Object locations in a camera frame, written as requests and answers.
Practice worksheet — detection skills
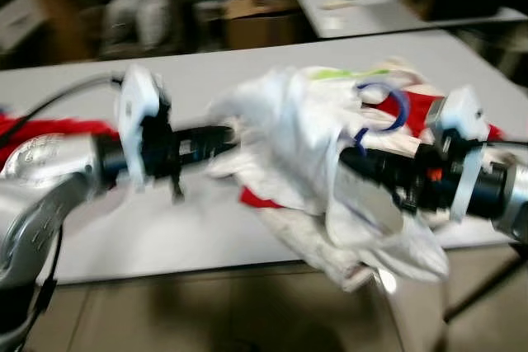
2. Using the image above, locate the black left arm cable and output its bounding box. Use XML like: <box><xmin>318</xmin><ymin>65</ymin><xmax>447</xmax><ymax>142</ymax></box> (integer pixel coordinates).
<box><xmin>0</xmin><ymin>74</ymin><xmax>125</xmax><ymax>148</ymax></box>

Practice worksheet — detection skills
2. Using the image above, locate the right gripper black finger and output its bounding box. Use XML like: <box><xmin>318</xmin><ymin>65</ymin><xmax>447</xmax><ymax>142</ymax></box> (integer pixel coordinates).
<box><xmin>363</xmin><ymin>172</ymin><xmax>405</xmax><ymax>198</ymax></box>
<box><xmin>342</xmin><ymin>148</ymin><xmax>405</xmax><ymax>176</ymax></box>

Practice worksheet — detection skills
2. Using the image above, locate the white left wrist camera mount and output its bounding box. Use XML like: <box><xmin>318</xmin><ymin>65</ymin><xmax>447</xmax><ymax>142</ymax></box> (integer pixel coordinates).
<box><xmin>115</xmin><ymin>65</ymin><xmax>172</xmax><ymax>192</ymax></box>

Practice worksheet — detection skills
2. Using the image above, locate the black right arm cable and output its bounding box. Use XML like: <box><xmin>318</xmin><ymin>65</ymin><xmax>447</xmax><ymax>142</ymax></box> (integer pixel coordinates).
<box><xmin>483</xmin><ymin>139</ymin><xmax>528</xmax><ymax>151</ymax></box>

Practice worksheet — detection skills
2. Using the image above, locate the grey pillow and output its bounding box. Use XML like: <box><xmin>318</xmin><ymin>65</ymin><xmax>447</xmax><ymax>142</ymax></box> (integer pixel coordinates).
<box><xmin>103</xmin><ymin>0</ymin><xmax>143</xmax><ymax>48</ymax></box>
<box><xmin>136</xmin><ymin>0</ymin><xmax>172</xmax><ymax>49</ymax></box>

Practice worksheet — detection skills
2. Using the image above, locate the dark purple clothes hanger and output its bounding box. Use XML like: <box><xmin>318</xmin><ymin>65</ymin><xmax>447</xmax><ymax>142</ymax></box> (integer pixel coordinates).
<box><xmin>353</xmin><ymin>80</ymin><xmax>411</xmax><ymax>155</ymax></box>

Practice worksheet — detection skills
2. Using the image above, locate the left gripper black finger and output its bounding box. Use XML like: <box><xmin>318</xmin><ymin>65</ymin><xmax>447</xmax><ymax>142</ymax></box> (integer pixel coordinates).
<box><xmin>191</xmin><ymin>125</ymin><xmax>240</xmax><ymax>145</ymax></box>
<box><xmin>194</xmin><ymin>141</ymin><xmax>238</xmax><ymax>163</ymax></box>

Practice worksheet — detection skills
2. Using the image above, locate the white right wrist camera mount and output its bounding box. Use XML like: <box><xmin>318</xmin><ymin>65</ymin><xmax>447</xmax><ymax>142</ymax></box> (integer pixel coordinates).
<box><xmin>425</xmin><ymin>87</ymin><xmax>489</xmax><ymax>223</ymax></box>

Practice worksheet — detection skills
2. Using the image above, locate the white drawer cabinet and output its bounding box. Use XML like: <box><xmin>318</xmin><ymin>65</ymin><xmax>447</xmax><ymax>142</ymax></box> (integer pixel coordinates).
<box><xmin>0</xmin><ymin>0</ymin><xmax>42</xmax><ymax>52</ymax></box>

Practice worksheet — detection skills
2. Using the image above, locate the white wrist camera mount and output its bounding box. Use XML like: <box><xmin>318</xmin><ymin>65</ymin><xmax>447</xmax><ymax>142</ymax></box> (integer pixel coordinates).
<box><xmin>115</xmin><ymin>65</ymin><xmax>172</xmax><ymax>192</ymax></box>
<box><xmin>425</xmin><ymin>87</ymin><xmax>489</xmax><ymax>223</ymax></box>

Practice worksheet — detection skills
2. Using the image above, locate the beige remote control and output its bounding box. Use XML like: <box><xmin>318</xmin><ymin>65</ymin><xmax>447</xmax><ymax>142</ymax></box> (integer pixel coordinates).
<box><xmin>318</xmin><ymin>0</ymin><xmax>365</xmax><ymax>11</ymax></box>

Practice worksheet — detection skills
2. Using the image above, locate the cream garment with green print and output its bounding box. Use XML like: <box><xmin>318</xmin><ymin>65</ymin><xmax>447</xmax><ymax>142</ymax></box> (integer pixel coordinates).
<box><xmin>206</xmin><ymin>59</ymin><xmax>506</xmax><ymax>291</ymax></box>

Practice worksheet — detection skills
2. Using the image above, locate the open cardboard box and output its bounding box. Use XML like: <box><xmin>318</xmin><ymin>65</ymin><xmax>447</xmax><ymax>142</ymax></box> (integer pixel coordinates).
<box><xmin>223</xmin><ymin>0</ymin><xmax>302</xmax><ymax>49</ymax></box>

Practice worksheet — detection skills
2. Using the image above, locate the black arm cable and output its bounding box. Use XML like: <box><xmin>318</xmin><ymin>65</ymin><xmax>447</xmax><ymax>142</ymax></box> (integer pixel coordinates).
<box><xmin>0</xmin><ymin>74</ymin><xmax>125</xmax><ymax>148</ymax></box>
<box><xmin>483</xmin><ymin>139</ymin><xmax>528</xmax><ymax>151</ymax></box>

